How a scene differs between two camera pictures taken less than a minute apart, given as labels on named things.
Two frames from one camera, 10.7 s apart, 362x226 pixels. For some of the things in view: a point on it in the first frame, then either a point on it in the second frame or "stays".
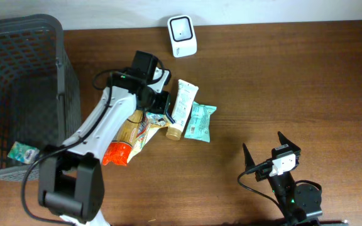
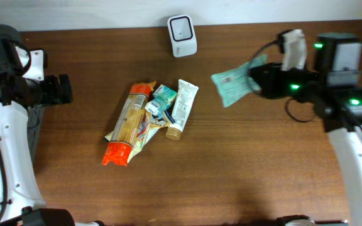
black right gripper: x=265 y=171 → x=256 y=80
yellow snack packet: x=152 y=123 stays
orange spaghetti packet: x=119 y=149 stays
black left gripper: x=163 y=105 → x=63 y=89
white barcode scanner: x=182 y=35 stays
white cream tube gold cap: x=187 y=93 stays
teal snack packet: x=199 y=127 → x=234 y=83
